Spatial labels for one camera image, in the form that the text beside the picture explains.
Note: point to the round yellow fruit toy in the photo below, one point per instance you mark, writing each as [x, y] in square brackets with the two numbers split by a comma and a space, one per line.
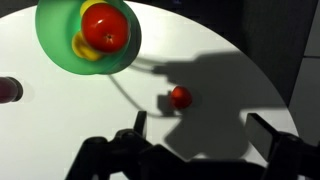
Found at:
[81, 50]

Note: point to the dark red grape toy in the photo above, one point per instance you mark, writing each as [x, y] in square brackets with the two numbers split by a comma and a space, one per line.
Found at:
[8, 90]

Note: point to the red apple toy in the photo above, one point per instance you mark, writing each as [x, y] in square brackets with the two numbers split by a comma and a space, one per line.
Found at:
[105, 28]

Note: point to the green plastic bowl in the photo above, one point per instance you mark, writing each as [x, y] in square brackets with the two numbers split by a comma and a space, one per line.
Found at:
[55, 36]

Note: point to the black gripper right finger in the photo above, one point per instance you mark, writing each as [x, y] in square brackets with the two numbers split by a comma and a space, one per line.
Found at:
[286, 150]

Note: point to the flat yellow fruit toy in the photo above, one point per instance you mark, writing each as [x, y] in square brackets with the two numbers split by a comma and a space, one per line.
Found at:
[87, 6]

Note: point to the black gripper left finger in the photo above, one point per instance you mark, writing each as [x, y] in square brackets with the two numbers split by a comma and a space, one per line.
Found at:
[110, 156]

